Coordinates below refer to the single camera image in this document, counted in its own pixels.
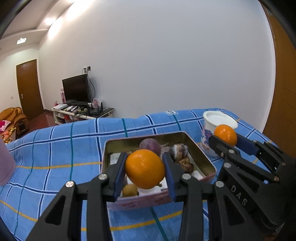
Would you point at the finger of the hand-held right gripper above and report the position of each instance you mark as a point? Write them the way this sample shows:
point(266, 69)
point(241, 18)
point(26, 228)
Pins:
point(216, 142)
point(246, 144)

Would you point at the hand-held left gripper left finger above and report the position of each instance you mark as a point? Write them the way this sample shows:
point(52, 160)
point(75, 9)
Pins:
point(119, 182)

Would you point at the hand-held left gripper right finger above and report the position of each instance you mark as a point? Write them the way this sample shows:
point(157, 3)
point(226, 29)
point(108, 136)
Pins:
point(168, 172)

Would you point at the orange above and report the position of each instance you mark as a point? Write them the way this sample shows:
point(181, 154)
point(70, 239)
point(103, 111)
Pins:
point(144, 168)
point(225, 134)

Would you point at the tan round fruit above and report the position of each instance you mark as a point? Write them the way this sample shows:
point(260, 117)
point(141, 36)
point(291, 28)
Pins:
point(129, 190)

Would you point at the dark brown wrinkled fruit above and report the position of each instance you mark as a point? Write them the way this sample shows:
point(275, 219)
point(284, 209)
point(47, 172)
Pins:
point(186, 165)

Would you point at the brown white striped root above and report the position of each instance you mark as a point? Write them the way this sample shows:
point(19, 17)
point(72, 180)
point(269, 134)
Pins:
point(181, 150)

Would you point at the pink rectangular tin box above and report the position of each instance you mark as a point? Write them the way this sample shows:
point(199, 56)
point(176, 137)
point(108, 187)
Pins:
point(138, 204)

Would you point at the purple radish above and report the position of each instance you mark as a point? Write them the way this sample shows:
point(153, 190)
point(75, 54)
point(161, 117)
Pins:
point(150, 144)

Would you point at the white mug with blue flowers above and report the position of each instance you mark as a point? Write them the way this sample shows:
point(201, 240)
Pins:
point(208, 136)

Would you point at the blue plaid cloth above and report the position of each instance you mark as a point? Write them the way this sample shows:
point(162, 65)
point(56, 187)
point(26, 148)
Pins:
point(69, 150)

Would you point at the black router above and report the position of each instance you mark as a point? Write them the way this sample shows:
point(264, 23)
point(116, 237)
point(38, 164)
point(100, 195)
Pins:
point(97, 110)

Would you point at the brown wooden panel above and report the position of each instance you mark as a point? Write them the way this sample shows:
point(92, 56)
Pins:
point(279, 69)

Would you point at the pink floral ornament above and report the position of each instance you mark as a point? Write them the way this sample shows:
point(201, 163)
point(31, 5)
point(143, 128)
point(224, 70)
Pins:
point(96, 101)

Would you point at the white television stand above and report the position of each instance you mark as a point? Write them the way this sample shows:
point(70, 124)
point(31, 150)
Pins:
point(57, 115)

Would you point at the flat white box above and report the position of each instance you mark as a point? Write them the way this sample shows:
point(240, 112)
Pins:
point(59, 107)

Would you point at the black television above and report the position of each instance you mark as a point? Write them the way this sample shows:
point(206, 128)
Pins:
point(75, 89)

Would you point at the tall pink box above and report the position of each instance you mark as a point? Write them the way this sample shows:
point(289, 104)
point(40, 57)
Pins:
point(62, 95)

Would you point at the mauve cylindrical container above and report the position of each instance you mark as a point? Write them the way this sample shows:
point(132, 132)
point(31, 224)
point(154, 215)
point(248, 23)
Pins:
point(5, 164)

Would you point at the orange leather armchair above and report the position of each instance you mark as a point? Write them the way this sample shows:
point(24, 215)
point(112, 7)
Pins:
point(13, 113)

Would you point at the pink cushion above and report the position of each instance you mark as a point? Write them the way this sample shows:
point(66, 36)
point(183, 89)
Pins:
point(3, 125)

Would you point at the brown wooden door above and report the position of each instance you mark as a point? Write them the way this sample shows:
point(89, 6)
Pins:
point(29, 88)

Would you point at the ceiling light fixture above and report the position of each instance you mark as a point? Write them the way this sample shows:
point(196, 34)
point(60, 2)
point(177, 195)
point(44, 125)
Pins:
point(21, 41)

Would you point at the wall socket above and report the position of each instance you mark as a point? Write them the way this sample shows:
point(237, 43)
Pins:
point(87, 68)

